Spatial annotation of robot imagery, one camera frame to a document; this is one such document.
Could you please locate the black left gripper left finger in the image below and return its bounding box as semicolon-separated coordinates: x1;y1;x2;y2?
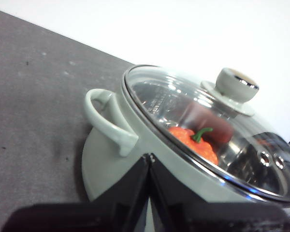
1;154;150;232

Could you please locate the reddish brown sausage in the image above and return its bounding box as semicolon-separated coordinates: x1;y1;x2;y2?
181;101;234;145

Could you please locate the orange toy pumpkin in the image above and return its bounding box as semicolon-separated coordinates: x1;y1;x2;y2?
168;127;219;165

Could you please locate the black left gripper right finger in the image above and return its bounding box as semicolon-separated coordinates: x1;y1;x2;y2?
150;153;290;232

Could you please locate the glass lid with green knob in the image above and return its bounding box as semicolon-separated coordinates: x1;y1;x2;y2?
121;64;290;208

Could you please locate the pale green electric steamer pot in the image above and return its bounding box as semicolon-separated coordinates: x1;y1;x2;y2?
82;64;290;232

